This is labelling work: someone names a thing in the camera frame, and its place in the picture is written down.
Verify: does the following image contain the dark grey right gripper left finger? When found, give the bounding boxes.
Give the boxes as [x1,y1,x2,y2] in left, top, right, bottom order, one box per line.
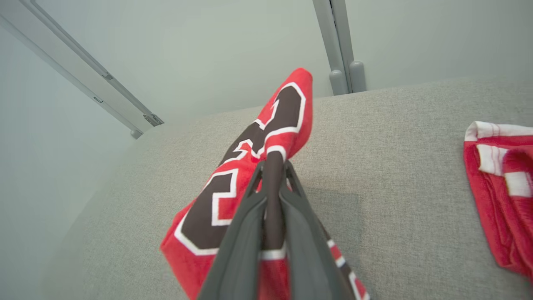
[198,160,267,300]

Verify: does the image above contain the grey metal frame post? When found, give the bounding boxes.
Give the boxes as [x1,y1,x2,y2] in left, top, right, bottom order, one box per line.
[312,0,367,96]

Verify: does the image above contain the red jersey with black number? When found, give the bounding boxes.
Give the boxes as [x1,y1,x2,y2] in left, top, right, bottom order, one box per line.
[160,68,371,300]

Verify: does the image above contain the red shorts with white stripes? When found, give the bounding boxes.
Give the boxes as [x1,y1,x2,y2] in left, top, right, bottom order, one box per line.
[463,121,533,284]

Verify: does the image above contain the grey fabric sofa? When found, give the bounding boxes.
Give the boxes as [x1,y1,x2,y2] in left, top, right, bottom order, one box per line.
[40,77,533,300]

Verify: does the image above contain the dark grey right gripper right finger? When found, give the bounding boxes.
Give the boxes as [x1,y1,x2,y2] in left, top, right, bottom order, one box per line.
[279,160,356,300]

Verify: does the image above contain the grey slanted metal frame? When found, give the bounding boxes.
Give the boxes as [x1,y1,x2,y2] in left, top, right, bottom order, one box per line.
[0,0,165,139]

